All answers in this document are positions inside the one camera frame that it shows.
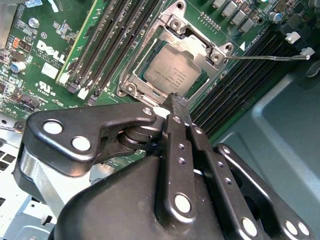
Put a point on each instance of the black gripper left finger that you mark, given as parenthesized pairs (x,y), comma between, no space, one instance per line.
(75,120)

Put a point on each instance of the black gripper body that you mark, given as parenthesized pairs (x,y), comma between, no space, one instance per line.
(120,207)

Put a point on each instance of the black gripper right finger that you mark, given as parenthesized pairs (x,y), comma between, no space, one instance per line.
(222,172)

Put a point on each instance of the silver cpu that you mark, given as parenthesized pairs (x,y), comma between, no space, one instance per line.
(172,70)

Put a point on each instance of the metal cpu socket cover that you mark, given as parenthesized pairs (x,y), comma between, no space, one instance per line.
(193,51)

